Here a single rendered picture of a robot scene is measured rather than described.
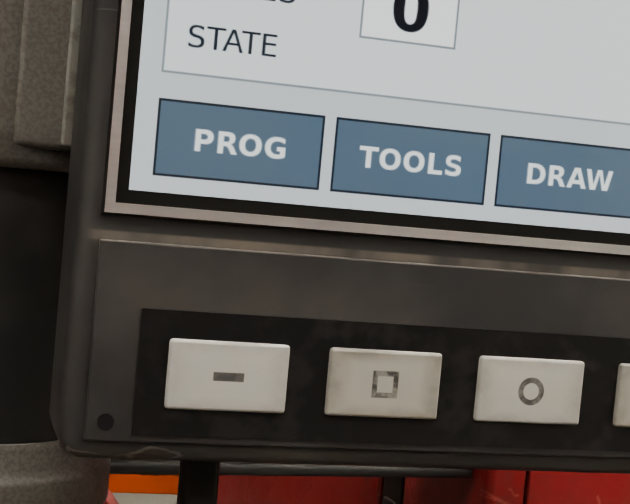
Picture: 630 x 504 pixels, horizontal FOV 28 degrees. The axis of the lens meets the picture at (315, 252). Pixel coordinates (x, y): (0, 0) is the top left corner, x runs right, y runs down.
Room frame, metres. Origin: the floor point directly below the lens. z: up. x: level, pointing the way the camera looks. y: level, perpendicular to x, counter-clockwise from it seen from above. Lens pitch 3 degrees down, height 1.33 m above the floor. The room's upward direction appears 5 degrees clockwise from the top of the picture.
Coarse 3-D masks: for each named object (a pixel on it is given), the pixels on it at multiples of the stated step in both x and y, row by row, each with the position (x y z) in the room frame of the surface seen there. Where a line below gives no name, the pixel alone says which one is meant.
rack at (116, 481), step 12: (120, 480) 2.65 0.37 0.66; (132, 480) 2.66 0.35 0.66; (144, 480) 2.67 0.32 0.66; (156, 480) 2.67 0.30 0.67; (168, 480) 2.68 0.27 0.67; (120, 492) 2.66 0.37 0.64; (132, 492) 2.66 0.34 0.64; (144, 492) 2.67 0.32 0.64; (156, 492) 2.67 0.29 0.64; (168, 492) 2.68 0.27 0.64
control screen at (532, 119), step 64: (192, 0) 0.37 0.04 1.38; (256, 0) 0.38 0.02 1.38; (320, 0) 0.39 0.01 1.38; (512, 0) 0.40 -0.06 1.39; (576, 0) 0.41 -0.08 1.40; (192, 64) 0.37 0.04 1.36; (256, 64) 0.38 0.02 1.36; (320, 64) 0.39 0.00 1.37; (384, 64) 0.39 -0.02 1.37; (448, 64) 0.40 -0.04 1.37; (512, 64) 0.40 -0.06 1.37; (576, 64) 0.41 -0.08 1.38; (192, 128) 0.38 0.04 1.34; (256, 128) 0.38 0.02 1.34; (320, 128) 0.39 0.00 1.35; (384, 128) 0.39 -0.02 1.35; (448, 128) 0.40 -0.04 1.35; (512, 128) 0.40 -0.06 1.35; (576, 128) 0.41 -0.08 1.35; (192, 192) 0.38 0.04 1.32; (256, 192) 0.38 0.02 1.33; (320, 192) 0.39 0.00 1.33; (384, 192) 0.39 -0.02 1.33; (448, 192) 0.40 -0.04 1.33; (512, 192) 0.40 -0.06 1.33; (576, 192) 0.41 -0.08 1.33
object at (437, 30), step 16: (368, 0) 0.39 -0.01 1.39; (384, 0) 0.39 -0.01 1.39; (400, 0) 0.39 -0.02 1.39; (416, 0) 0.39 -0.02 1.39; (432, 0) 0.39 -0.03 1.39; (448, 0) 0.40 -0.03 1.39; (368, 16) 0.39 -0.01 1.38; (384, 16) 0.39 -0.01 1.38; (400, 16) 0.39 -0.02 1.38; (416, 16) 0.39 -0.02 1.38; (432, 16) 0.40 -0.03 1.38; (448, 16) 0.40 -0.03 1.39; (368, 32) 0.39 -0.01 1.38; (384, 32) 0.39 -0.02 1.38; (400, 32) 0.39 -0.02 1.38; (416, 32) 0.39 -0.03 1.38; (432, 32) 0.40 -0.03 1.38; (448, 32) 0.40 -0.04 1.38; (448, 48) 0.40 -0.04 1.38
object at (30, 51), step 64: (0, 0) 0.46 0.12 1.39; (64, 0) 0.47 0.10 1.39; (0, 64) 0.47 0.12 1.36; (64, 64) 0.47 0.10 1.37; (0, 128) 0.47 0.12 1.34; (0, 192) 0.47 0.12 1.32; (64, 192) 0.49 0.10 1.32; (0, 256) 0.47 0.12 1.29; (0, 320) 0.47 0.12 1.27; (0, 384) 0.48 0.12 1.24; (0, 448) 0.47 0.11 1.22
